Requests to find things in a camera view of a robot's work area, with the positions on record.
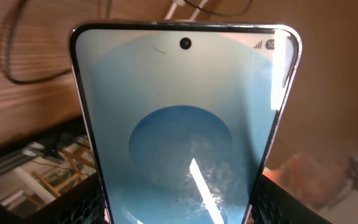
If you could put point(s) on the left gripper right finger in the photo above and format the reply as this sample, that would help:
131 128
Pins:
273 205

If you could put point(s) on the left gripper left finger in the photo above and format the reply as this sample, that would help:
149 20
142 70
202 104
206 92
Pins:
84 203

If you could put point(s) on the turquoise screen smartphone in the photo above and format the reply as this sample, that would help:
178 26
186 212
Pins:
181 115

